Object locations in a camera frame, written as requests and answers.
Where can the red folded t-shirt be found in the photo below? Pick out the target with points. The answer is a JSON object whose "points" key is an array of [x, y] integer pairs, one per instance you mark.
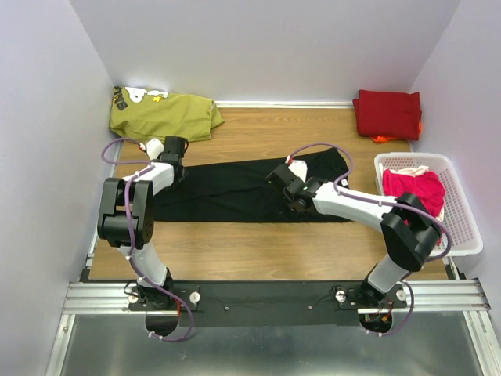
{"points": [[395, 115]]}

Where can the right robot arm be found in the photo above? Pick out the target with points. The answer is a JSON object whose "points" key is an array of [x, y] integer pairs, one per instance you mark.
{"points": [[410, 233]]}

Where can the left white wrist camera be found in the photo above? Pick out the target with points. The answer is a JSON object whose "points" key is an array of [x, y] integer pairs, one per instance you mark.
{"points": [[152, 148]]}

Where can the black floral t-shirt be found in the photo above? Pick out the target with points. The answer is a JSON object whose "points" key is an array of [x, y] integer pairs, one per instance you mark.
{"points": [[230, 192]]}

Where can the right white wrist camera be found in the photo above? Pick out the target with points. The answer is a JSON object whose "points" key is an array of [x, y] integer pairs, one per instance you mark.
{"points": [[298, 167]]}

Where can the olive green folded t-shirt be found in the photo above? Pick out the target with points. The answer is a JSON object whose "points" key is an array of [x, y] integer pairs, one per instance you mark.
{"points": [[144, 114]]}

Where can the aluminium frame rail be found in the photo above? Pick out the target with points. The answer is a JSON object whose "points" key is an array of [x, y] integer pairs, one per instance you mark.
{"points": [[445, 329]]}

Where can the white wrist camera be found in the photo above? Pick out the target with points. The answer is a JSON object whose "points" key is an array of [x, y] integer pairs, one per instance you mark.
{"points": [[298, 167], [152, 148]]}

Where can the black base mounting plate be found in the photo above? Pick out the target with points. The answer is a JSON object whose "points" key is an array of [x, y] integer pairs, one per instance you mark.
{"points": [[203, 303]]}

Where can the orange folded t-shirt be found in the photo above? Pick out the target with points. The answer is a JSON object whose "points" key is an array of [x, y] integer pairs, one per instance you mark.
{"points": [[386, 139]]}

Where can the white plastic basket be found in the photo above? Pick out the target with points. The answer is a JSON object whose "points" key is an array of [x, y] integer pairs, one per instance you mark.
{"points": [[458, 217]]}

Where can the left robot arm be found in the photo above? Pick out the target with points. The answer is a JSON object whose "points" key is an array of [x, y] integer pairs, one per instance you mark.
{"points": [[126, 214]]}

